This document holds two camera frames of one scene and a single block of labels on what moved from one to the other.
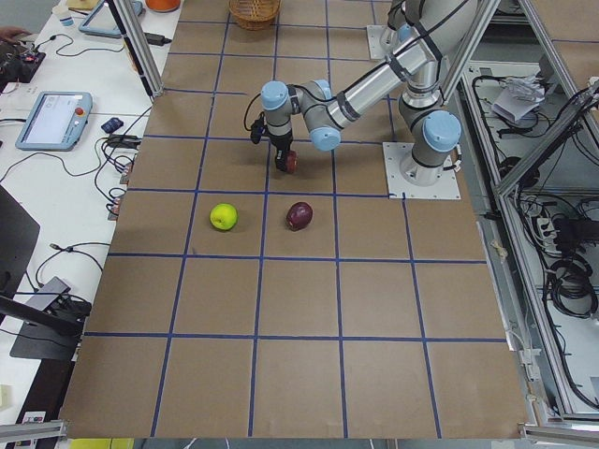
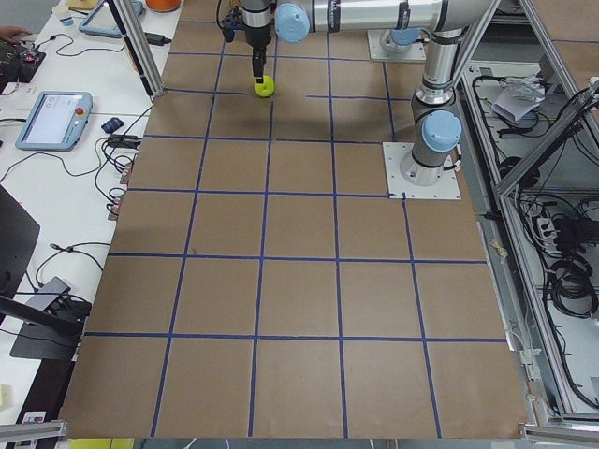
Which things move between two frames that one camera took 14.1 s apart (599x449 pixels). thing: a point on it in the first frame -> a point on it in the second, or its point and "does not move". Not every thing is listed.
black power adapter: [156, 39] does not move
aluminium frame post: [145, 59] does not move
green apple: [224, 216] -> [265, 89]
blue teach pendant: [56, 121] does not move
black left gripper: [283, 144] -> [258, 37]
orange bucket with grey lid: [163, 6] does not move
